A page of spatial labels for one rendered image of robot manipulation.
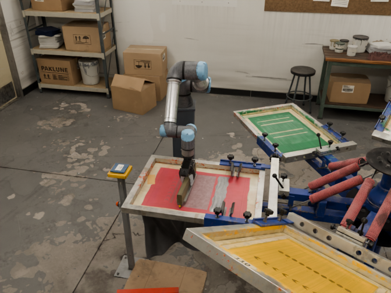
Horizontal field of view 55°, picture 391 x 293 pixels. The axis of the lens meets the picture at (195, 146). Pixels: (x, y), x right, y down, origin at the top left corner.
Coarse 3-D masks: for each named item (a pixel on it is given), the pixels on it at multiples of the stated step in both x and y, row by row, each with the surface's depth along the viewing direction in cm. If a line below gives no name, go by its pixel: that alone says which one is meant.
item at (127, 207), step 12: (156, 156) 262; (168, 156) 262; (144, 168) 250; (216, 168) 254; (228, 168) 252; (144, 180) 242; (264, 180) 238; (132, 192) 227; (132, 204) 223; (156, 216) 213; (168, 216) 211; (180, 216) 209; (192, 216) 209; (204, 216) 209
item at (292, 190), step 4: (292, 188) 222; (296, 188) 222; (292, 192) 219; (296, 192) 219; (300, 192) 219; (304, 192) 219; (280, 196) 221; (288, 196) 220; (296, 196) 218; (300, 196) 218; (304, 196) 217; (296, 200) 220; (300, 200) 219; (304, 200) 219
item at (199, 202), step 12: (156, 192) 233; (192, 192) 233; (204, 192) 233; (144, 204) 223; (156, 204) 223; (168, 204) 223; (192, 204) 223; (204, 204) 223; (228, 204) 223; (240, 204) 223; (240, 216) 214
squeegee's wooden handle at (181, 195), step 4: (188, 176) 231; (184, 180) 227; (188, 180) 228; (184, 184) 224; (188, 184) 228; (180, 188) 220; (184, 188) 221; (188, 188) 230; (180, 192) 217; (184, 192) 221; (180, 196) 215; (184, 196) 223; (180, 200) 217; (180, 204) 218
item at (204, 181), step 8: (168, 168) 256; (160, 176) 248; (168, 176) 248; (200, 176) 248; (208, 176) 248; (216, 176) 248; (224, 176) 248; (152, 184) 240; (160, 184) 240; (168, 184) 240; (200, 184) 240; (208, 184) 240; (216, 184) 240; (232, 184) 240; (240, 184) 240; (248, 184) 240; (232, 192) 233; (240, 192) 233
